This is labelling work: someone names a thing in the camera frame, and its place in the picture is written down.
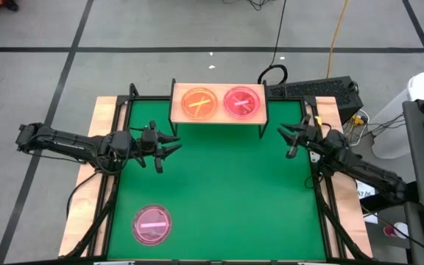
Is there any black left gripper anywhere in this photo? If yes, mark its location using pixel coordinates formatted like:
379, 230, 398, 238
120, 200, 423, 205
139, 120, 183, 174

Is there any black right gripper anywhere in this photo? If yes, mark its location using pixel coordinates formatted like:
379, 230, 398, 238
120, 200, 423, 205
277, 113, 329, 160

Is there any clear green plastic plate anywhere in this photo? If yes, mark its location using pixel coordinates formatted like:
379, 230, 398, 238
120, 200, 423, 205
180, 87, 219, 121
223, 86, 261, 119

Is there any wooden shelf with black legs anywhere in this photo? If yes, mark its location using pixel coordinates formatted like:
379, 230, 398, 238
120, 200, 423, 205
168, 78, 270, 140

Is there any black computer case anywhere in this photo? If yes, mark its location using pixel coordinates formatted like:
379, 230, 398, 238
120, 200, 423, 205
265, 76, 364, 124

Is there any yellow plug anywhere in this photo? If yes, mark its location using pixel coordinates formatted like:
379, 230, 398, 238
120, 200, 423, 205
350, 114, 368, 127

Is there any green table mat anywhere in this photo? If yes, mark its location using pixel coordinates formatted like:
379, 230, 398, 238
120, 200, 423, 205
107, 99, 327, 261

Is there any white paper sheet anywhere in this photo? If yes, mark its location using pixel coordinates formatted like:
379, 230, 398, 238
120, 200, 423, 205
354, 179, 378, 225

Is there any red and white cup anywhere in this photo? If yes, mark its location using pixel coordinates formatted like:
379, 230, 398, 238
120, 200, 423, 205
383, 222, 410, 239

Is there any black metal table frame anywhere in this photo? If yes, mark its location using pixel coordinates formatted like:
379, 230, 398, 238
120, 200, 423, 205
59, 82, 375, 265

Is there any long black cable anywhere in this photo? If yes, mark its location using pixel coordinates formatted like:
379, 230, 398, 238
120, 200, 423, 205
257, 0, 289, 85

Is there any yellow cable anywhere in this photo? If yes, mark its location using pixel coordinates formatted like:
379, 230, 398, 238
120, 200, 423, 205
325, 0, 350, 79

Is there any thin black cable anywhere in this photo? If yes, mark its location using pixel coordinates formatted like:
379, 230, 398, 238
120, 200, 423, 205
66, 171, 102, 220

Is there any black cable bundle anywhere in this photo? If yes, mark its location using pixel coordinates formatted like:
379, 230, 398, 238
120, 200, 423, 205
247, 0, 274, 11

